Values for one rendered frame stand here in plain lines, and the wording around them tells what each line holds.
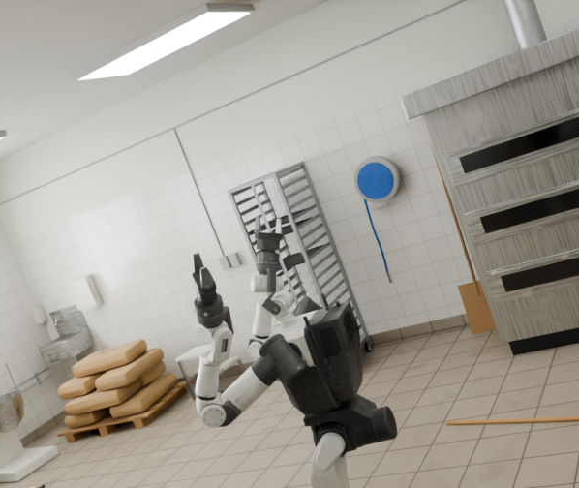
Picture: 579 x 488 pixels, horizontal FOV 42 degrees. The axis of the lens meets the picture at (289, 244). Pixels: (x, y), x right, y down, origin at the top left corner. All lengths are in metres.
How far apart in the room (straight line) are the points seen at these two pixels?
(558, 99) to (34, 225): 5.87
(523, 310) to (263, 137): 2.88
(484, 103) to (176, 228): 3.64
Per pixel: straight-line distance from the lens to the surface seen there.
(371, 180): 6.51
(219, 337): 2.36
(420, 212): 6.59
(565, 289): 5.47
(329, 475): 2.76
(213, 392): 2.47
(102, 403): 7.66
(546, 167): 5.28
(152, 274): 8.06
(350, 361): 2.54
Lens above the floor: 1.92
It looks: 6 degrees down
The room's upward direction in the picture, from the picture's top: 21 degrees counter-clockwise
